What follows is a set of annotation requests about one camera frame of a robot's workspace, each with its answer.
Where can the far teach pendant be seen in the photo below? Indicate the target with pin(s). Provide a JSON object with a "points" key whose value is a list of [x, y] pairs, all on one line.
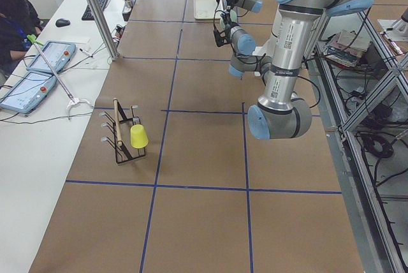
{"points": [[57, 52]]}

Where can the near teach pendant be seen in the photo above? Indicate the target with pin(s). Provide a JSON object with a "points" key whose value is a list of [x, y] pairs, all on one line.
{"points": [[29, 92]]}

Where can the black wire cup rack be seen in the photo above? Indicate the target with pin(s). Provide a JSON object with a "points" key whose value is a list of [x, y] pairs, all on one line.
{"points": [[126, 152]]}

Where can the litter grabber tool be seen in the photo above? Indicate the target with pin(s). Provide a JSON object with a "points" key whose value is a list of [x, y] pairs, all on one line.
{"points": [[73, 101]]}

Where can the black marker pen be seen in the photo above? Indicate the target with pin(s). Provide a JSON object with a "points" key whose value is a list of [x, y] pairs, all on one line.
{"points": [[86, 53]]}

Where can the wooden rack handle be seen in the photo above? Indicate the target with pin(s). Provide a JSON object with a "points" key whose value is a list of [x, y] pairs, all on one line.
{"points": [[117, 112]]}

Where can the pale green cup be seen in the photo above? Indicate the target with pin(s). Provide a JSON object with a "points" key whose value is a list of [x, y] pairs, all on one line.
{"points": [[233, 15]]}

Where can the aluminium frame post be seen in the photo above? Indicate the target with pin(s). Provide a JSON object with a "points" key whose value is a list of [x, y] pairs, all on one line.
{"points": [[102, 26]]}

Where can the metal cup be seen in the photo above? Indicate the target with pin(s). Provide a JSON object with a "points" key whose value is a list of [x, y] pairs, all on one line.
{"points": [[128, 4]]}

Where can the seated person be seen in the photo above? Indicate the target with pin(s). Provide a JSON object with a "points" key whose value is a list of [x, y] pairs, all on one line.
{"points": [[18, 20]]}

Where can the black computer mouse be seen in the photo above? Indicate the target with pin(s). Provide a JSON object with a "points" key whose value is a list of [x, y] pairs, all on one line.
{"points": [[61, 22]]}

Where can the stack of books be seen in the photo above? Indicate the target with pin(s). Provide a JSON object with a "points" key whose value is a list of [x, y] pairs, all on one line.
{"points": [[345, 48]]}

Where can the yellow cup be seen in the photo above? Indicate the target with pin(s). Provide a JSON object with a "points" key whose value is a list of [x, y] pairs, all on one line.
{"points": [[139, 138]]}

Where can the teach pendant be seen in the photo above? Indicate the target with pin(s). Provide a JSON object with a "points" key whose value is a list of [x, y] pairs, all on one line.
{"points": [[29, 92], [57, 52]]}

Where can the pale yellow bear tray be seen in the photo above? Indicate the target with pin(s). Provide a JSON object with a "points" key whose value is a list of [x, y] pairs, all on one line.
{"points": [[207, 9]]}

